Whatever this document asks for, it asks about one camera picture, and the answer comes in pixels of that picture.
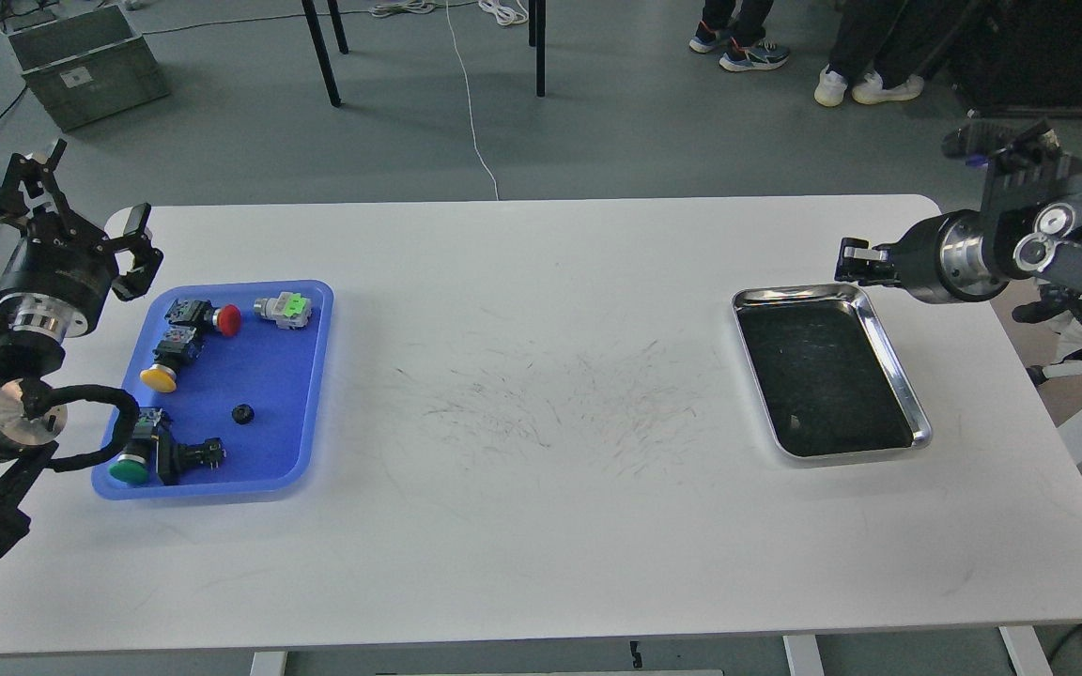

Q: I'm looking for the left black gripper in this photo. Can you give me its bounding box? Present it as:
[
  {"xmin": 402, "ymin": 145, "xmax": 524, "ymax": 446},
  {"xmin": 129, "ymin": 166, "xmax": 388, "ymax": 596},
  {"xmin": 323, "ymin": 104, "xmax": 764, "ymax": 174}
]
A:
[{"xmin": 0, "ymin": 140, "xmax": 164, "ymax": 339}]

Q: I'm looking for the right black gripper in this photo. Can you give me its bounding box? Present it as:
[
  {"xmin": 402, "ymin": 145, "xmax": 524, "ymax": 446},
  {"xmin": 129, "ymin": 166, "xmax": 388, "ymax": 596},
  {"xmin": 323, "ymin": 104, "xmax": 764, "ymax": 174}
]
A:
[{"xmin": 834, "ymin": 215, "xmax": 959, "ymax": 304}]

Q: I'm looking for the black gear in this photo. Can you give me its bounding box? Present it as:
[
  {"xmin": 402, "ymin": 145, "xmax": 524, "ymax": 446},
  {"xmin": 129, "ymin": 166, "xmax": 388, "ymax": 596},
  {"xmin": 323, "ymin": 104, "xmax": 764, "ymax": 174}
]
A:
[{"xmin": 229, "ymin": 403, "xmax": 256, "ymax": 426}]

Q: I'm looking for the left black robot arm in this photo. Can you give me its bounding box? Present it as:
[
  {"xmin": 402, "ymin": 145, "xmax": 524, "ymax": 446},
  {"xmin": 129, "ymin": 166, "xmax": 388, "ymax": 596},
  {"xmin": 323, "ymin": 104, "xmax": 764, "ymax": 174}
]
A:
[{"xmin": 0, "ymin": 140, "xmax": 163, "ymax": 560}]

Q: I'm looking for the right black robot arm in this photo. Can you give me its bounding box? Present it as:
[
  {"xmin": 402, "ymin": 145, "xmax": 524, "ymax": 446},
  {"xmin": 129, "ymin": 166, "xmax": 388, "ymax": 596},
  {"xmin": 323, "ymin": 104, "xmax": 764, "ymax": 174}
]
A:
[{"xmin": 834, "ymin": 121, "xmax": 1082, "ymax": 326}]

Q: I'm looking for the silver metal tray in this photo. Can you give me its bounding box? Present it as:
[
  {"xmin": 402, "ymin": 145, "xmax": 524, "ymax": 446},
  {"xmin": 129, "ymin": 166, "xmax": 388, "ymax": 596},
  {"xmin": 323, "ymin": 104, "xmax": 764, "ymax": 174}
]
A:
[{"xmin": 733, "ymin": 283, "xmax": 935, "ymax": 465}]

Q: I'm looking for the blue plastic tray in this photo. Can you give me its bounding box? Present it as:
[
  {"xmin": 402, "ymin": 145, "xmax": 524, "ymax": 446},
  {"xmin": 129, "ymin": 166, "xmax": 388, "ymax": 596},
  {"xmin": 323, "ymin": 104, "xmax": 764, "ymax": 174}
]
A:
[{"xmin": 91, "ymin": 279, "xmax": 333, "ymax": 500}]

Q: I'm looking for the white sneaker right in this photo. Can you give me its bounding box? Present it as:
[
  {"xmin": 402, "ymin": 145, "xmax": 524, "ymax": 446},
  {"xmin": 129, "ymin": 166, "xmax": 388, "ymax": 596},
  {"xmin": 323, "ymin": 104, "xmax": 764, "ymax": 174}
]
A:
[{"xmin": 852, "ymin": 71, "xmax": 926, "ymax": 104}]

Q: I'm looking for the white sneaker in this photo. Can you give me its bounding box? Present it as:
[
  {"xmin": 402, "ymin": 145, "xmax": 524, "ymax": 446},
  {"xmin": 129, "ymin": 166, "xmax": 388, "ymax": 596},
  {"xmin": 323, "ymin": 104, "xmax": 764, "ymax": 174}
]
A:
[
  {"xmin": 814, "ymin": 66, "xmax": 849, "ymax": 108},
  {"xmin": 852, "ymin": 71, "xmax": 926, "ymax": 104}
]

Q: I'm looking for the white sneaker left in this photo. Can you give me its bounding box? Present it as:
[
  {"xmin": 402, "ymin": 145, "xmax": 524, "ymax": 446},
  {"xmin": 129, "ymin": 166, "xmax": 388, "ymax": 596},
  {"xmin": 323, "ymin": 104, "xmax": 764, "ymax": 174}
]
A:
[{"xmin": 814, "ymin": 66, "xmax": 849, "ymax": 108}]

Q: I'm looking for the blue sneaker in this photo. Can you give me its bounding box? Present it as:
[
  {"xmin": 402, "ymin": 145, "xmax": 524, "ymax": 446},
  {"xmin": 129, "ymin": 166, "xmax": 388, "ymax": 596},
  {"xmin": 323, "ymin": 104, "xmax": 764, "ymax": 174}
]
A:
[{"xmin": 688, "ymin": 22, "xmax": 791, "ymax": 72}]

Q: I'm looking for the black equipment case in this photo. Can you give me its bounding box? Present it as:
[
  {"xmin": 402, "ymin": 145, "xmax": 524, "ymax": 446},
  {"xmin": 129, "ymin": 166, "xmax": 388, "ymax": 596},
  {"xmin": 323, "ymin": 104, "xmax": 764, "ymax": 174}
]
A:
[{"xmin": 946, "ymin": 1, "xmax": 1082, "ymax": 118}]

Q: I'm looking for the black table leg left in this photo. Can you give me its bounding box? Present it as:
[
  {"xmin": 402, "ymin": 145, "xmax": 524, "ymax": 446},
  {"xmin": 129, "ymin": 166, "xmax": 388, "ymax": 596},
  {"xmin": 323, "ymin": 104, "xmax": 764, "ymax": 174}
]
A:
[{"xmin": 301, "ymin": 0, "xmax": 349, "ymax": 110}]

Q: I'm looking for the black table leg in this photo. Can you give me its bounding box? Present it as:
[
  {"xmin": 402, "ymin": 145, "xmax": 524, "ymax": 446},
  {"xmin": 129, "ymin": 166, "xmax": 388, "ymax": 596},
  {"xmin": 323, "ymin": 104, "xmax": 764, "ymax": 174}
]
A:
[
  {"xmin": 301, "ymin": 0, "xmax": 349, "ymax": 110},
  {"xmin": 525, "ymin": 0, "xmax": 547, "ymax": 98}
]

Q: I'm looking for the black table leg right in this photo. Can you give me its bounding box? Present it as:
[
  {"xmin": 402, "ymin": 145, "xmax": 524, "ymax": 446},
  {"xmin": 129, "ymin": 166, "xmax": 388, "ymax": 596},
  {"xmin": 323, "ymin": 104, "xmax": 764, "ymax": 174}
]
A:
[{"xmin": 525, "ymin": 0, "xmax": 547, "ymax": 98}]

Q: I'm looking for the yellow push button switch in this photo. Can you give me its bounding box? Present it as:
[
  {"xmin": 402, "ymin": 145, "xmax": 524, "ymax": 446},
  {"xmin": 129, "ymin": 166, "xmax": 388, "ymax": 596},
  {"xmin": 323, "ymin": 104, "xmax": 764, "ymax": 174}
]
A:
[{"xmin": 138, "ymin": 326, "xmax": 203, "ymax": 393}]

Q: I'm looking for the red push button switch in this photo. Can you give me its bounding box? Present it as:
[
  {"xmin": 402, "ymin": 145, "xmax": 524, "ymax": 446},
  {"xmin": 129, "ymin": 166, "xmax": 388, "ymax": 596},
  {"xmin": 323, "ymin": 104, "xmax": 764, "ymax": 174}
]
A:
[{"xmin": 164, "ymin": 300, "xmax": 243, "ymax": 337}]

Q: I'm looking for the green grey switch module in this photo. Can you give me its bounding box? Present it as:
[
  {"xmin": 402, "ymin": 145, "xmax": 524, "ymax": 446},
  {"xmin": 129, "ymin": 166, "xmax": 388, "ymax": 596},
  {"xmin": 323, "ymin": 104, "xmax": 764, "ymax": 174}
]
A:
[{"xmin": 253, "ymin": 291, "xmax": 314, "ymax": 330}]

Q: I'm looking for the green push button switch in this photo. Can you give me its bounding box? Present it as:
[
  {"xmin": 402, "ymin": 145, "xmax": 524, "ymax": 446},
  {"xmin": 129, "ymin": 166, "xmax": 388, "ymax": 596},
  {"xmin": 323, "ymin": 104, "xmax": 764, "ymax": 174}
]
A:
[{"xmin": 108, "ymin": 407, "xmax": 175, "ymax": 486}]

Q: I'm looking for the black switch component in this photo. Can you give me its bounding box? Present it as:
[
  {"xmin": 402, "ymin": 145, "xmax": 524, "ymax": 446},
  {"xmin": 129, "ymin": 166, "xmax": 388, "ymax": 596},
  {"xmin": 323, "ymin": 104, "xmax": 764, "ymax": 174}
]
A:
[{"xmin": 156, "ymin": 438, "xmax": 226, "ymax": 486}]

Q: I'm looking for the white cable on floor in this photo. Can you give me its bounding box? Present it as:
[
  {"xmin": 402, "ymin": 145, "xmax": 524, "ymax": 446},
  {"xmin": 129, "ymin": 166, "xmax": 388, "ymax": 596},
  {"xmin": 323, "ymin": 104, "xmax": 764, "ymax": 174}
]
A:
[{"xmin": 370, "ymin": 0, "xmax": 531, "ymax": 201}]

